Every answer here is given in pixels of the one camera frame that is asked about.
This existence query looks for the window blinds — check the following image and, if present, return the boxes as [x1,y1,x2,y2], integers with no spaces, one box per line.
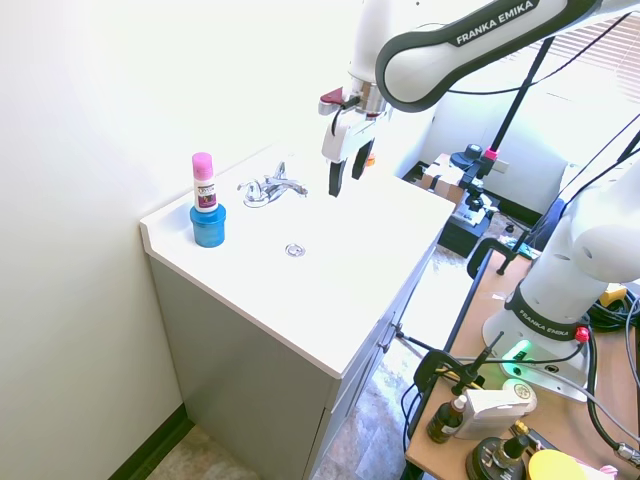
[529,9,640,101]

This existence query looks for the black camera head on stand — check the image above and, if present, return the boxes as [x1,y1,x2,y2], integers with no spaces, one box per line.
[449,142,511,221]

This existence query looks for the white rectangular box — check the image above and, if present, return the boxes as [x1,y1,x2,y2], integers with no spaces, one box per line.
[453,387,532,441]

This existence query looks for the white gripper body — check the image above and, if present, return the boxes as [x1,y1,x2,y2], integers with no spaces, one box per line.
[320,106,391,165]

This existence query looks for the cardboard box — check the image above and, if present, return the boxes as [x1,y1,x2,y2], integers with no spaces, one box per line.
[422,152,476,204]

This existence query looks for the yellow round lid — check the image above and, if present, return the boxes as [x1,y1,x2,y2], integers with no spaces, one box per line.
[528,448,572,480]

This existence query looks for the black equipment case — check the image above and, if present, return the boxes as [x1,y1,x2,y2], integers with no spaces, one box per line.
[436,209,494,260]

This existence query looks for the round white patterned tin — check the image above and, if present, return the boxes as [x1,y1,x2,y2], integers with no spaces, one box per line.
[500,378,539,416]

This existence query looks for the black round base with knob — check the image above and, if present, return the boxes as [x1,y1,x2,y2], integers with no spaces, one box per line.
[467,433,532,480]

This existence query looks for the brown glass dropper bottle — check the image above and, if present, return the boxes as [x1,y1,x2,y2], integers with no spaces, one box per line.
[426,394,468,445]

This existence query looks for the white sink vanity top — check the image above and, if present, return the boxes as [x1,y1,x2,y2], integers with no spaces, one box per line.
[139,137,457,380]

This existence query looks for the black cabinet door handle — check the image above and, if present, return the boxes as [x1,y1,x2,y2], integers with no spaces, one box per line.
[378,322,404,351]

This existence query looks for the red wrist camera mount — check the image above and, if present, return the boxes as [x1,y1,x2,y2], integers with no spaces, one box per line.
[316,87,351,118]

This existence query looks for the wooden robot cart top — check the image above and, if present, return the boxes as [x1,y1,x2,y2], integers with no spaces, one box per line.
[403,244,640,480]

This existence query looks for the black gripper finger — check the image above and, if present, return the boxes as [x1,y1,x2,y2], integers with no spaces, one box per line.
[351,137,376,181]
[328,158,349,198]

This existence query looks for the grey vanity cabinet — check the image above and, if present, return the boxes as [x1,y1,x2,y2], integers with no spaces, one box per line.
[145,234,441,480]

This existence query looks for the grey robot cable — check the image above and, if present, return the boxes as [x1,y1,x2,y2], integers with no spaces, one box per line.
[529,324,640,464]

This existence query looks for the black C-clamp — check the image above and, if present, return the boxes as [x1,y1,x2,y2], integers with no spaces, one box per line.
[412,330,505,401]
[467,237,534,279]

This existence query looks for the white bottle with pink cap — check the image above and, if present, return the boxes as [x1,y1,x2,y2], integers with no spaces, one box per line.
[191,152,219,216]

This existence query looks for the chrome two-handle faucet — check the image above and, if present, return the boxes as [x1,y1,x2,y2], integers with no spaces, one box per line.
[236,160,309,208]

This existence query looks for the black camera stand pole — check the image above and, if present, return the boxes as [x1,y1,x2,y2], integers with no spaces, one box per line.
[482,37,555,174]

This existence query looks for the blue plastic jar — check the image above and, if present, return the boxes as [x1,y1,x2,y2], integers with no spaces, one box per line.
[189,203,228,249]

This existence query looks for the yellow plug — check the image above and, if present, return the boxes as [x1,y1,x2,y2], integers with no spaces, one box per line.
[598,283,629,309]

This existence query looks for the coiled black cables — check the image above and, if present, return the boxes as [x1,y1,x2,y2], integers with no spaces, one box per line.
[584,284,640,334]

